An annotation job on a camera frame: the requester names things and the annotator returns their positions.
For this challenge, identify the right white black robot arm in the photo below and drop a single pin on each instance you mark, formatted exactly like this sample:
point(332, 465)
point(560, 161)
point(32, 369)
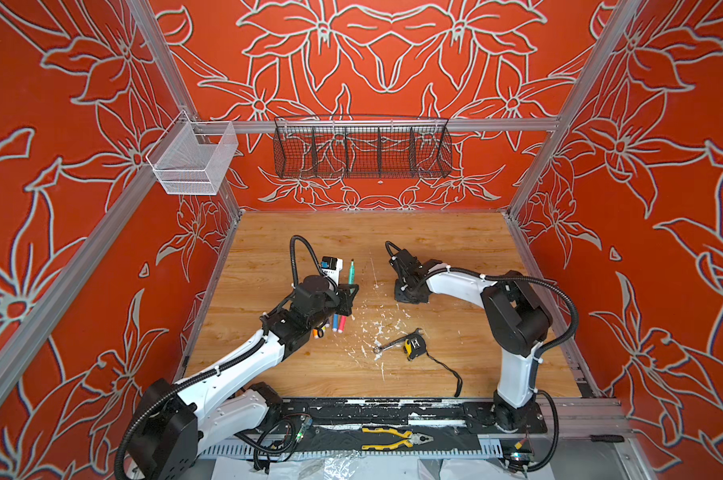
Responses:
point(518, 319)

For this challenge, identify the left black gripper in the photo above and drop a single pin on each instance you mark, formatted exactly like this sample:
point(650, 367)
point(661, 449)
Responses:
point(344, 298)

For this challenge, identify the green marker pen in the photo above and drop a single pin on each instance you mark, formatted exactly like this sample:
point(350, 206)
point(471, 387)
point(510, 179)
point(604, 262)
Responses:
point(351, 273)

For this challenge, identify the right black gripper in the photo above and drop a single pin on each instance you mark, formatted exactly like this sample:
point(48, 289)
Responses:
point(397, 283)

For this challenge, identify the silver wrench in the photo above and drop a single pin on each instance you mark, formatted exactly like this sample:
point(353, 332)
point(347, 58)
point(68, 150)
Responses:
point(396, 342)

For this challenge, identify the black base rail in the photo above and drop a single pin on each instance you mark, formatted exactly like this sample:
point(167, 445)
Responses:
point(477, 416)

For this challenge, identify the yellow black tape measure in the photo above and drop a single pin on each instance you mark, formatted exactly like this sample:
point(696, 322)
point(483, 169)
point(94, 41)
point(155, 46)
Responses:
point(414, 346)

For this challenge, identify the black wire basket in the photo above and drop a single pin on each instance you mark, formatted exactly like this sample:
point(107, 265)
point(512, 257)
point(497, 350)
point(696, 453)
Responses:
point(335, 147)

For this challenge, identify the yellow handled pliers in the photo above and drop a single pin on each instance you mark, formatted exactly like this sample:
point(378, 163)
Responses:
point(391, 439)

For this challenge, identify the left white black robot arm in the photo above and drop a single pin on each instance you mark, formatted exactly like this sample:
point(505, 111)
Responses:
point(174, 422)

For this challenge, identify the white wire basket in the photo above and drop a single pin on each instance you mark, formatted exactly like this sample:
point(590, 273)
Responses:
point(193, 157)

